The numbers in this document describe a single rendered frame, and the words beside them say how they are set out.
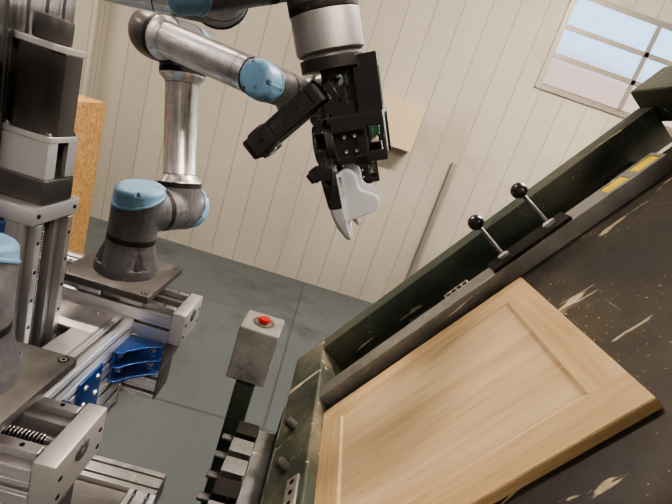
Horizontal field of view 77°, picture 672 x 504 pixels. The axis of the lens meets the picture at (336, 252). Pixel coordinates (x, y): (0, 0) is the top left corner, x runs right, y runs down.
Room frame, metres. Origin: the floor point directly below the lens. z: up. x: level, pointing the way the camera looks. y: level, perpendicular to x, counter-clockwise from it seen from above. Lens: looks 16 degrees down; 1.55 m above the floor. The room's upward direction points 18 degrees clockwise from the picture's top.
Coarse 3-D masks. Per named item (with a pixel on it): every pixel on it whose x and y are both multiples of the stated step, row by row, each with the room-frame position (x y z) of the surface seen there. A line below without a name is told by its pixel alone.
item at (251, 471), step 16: (240, 432) 0.89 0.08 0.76; (256, 432) 0.91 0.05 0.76; (240, 448) 0.84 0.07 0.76; (256, 448) 0.88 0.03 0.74; (272, 448) 0.89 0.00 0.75; (224, 464) 0.78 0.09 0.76; (240, 464) 0.80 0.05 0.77; (256, 464) 0.84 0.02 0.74; (224, 480) 0.74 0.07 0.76; (240, 480) 0.77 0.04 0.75; (256, 480) 0.79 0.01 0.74; (208, 496) 0.72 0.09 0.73; (224, 496) 0.70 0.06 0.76; (240, 496) 0.74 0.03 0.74; (256, 496) 0.75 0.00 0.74
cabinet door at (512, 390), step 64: (512, 320) 0.79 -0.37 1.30; (384, 384) 0.85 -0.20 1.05; (448, 384) 0.73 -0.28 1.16; (512, 384) 0.64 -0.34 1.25; (576, 384) 0.56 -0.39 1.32; (640, 384) 0.51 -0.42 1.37; (320, 448) 0.78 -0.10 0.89; (384, 448) 0.67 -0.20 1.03; (448, 448) 0.59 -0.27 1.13; (512, 448) 0.52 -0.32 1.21; (576, 448) 0.48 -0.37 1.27
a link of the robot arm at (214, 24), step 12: (108, 0) 0.54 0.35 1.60; (120, 0) 0.54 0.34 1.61; (132, 0) 0.54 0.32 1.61; (144, 0) 0.54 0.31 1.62; (156, 0) 0.54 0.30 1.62; (156, 12) 0.57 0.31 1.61; (168, 12) 0.56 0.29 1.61; (204, 24) 0.61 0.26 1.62; (216, 24) 0.58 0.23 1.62; (228, 24) 0.59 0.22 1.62
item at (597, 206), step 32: (640, 160) 1.01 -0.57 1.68; (608, 192) 0.97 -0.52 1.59; (640, 192) 0.96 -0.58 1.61; (576, 224) 0.96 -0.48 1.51; (544, 256) 0.96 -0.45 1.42; (480, 288) 0.95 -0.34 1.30; (416, 320) 0.99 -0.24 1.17; (448, 320) 0.95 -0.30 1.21; (384, 352) 0.94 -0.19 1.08; (352, 384) 0.94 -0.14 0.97
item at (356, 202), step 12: (348, 180) 0.50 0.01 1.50; (348, 192) 0.50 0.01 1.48; (360, 192) 0.50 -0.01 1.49; (348, 204) 0.50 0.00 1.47; (360, 204) 0.50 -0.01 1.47; (372, 204) 0.50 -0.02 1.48; (336, 216) 0.50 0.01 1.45; (348, 216) 0.51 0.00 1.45; (360, 216) 0.51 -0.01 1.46; (348, 228) 0.52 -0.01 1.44
